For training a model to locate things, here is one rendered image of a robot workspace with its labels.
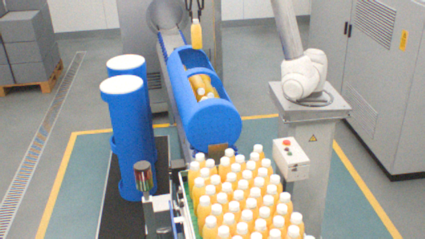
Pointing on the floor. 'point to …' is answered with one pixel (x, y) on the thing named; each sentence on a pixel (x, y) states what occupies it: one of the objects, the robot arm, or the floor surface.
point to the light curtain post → (217, 38)
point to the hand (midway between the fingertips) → (195, 16)
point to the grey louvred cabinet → (378, 76)
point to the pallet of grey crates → (28, 46)
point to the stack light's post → (149, 218)
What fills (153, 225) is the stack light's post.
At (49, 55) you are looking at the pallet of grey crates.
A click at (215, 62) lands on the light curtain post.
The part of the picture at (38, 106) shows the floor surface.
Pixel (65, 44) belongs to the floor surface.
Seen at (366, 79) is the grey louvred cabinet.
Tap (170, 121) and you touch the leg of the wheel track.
